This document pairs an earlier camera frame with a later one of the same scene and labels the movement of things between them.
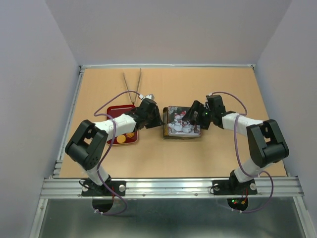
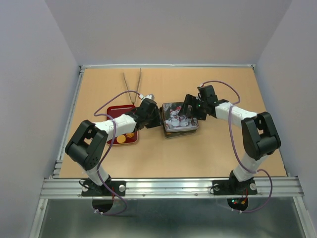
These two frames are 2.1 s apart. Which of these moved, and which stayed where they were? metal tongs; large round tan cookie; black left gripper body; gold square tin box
Moved: gold square tin box
Stayed: black left gripper body; metal tongs; large round tan cookie
